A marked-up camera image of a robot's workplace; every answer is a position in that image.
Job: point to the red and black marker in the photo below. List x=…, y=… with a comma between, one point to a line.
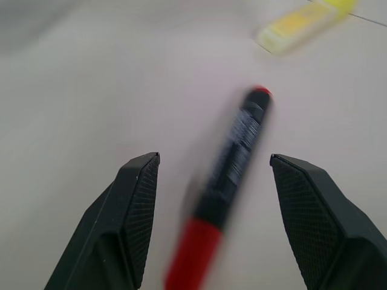
x=225, y=169

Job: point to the yellow highlighter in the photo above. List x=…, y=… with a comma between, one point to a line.
x=302, y=25

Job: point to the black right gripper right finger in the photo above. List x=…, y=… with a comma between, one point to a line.
x=320, y=223

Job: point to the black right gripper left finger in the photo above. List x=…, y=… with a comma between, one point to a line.
x=115, y=229

